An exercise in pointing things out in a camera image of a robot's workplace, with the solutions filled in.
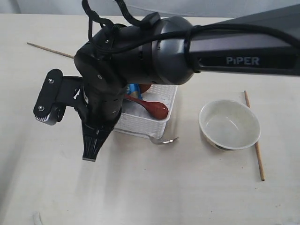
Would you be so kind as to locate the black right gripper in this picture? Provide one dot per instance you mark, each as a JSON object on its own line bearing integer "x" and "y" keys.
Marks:
{"x": 99, "y": 109}

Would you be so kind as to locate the white perforated plastic basket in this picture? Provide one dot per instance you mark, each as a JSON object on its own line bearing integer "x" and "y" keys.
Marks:
{"x": 135, "y": 120}

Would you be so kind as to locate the blue chips bag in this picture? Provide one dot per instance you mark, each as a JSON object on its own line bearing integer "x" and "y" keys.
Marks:
{"x": 134, "y": 91}

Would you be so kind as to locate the silver metal fork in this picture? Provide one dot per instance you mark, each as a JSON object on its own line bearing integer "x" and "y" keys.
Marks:
{"x": 153, "y": 139}

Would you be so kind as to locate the brown round wooden plate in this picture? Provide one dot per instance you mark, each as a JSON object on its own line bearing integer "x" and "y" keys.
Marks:
{"x": 144, "y": 87}

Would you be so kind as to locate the white floral ceramic bowl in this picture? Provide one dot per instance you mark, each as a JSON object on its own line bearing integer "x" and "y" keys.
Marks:
{"x": 229, "y": 125}

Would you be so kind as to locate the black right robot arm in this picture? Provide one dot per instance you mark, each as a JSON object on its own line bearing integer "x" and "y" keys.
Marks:
{"x": 169, "y": 51}

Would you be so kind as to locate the red-brown wooden spoon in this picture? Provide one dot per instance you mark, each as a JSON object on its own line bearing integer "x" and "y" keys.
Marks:
{"x": 155, "y": 109}

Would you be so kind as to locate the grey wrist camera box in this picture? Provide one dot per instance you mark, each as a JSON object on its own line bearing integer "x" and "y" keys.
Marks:
{"x": 57, "y": 93}

